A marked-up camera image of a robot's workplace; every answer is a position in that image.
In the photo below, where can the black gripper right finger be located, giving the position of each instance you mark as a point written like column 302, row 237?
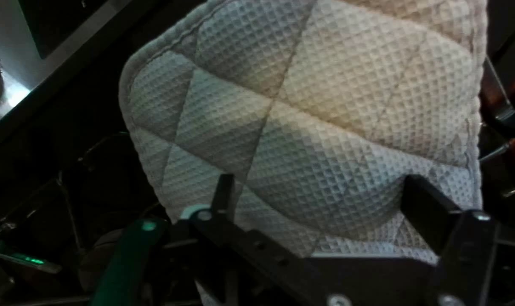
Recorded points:
column 462, row 239

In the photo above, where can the grey quilted pot holder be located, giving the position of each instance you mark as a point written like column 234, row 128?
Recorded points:
column 319, row 110

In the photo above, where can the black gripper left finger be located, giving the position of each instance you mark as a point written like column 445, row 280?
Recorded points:
column 242, row 268

